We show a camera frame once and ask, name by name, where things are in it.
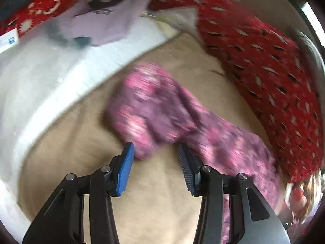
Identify beige fleece blanket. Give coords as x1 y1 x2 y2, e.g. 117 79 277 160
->
19 33 287 244

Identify red star print cloth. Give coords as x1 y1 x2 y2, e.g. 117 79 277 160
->
0 0 99 37

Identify red penguin print blanket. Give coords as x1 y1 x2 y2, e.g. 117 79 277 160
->
142 0 325 183

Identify white paper label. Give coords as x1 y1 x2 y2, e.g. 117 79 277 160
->
0 29 20 52

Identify grey white cloth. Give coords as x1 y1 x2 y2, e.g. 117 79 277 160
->
155 6 204 41

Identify lavender printed shirt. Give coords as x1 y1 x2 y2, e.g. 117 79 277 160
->
47 0 153 49

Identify window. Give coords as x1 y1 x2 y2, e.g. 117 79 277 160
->
281 0 325 52

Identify colourful clutter pile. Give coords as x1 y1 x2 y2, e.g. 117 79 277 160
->
284 169 323 234

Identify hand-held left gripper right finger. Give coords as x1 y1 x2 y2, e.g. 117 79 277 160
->
178 142 291 244

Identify purple floral pants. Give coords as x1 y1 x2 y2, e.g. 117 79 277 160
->
107 62 283 244

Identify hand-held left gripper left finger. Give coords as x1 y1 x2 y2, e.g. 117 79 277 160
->
22 142 135 244

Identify white duvet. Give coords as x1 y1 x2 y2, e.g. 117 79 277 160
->
0 18 178 237

